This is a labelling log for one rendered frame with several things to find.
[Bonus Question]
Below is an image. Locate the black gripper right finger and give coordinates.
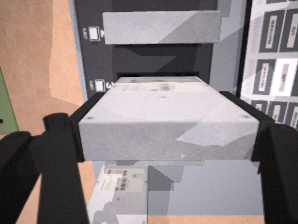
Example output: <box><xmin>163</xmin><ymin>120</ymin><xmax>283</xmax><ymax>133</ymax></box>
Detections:
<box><xmin>219</xmin><ymin>91</ymin><xmax>298</xmax><ymax>224</ymax></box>

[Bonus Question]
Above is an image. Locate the grey flat mat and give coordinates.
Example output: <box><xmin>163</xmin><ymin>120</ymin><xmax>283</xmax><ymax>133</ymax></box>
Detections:
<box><xmin>68</xmin><ymin>0</ymin><xmax>264</xmax><ymax>216</ymax></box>

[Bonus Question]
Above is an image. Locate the white hard drive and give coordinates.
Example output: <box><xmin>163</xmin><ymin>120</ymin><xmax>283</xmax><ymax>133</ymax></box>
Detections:
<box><xmin>116</xmin><ymin>160</ymin><xmax>204</xmax><ymax>166</ymax></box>
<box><xmin>87</xmin><ymin>164</ymin><xmax>149</xmax><ymax>224</ymax></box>
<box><xmin>102</xmin><ymin>11</ymin><xmax>221</xmax><ymax>45</ymax></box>
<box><xmin>79</xmin><ymin>76</ymin><xmax>259</xmax><ymax>161</ymax></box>

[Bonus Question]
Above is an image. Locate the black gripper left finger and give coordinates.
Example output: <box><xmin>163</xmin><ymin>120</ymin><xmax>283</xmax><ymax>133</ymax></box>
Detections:
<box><xmin>0</xmin><ymin>92</ymin><xmax>105</xmax><ymax>224</ymax></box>

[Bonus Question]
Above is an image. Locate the black-framed status screen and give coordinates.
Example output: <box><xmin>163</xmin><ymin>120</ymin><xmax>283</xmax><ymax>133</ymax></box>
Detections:
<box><xmin>236</xmin><ymin>0</ymin><xmax>298</xmax><ymax>131</ymax></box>

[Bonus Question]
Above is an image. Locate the black drive dock housing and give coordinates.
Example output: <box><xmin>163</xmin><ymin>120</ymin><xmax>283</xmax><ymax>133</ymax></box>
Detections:
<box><xmin>74</xmin><ymin>0</ymin><xmax>218</xmax><ymax>99</ymax></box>

